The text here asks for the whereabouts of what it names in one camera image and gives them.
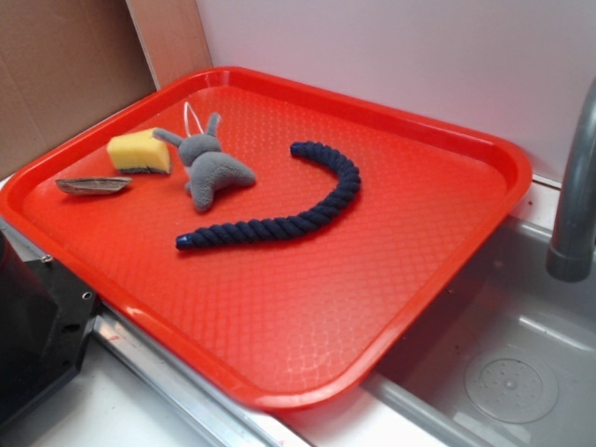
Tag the brown cardboard panel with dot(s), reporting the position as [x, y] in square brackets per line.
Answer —
[67, 65]

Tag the red plastic tray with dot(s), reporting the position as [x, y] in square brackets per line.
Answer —
[286, 324]

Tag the yellow sponge piece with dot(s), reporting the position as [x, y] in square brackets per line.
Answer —
[139, 152]

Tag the grey plastic sink basin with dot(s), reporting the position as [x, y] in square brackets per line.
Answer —
[505, 356]

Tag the grey plush bunny toy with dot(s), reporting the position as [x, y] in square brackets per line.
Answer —
[208, 167]

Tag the grey metal faucet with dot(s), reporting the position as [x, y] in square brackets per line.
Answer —
[572, 243]

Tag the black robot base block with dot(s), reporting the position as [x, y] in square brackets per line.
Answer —
[47, 315]

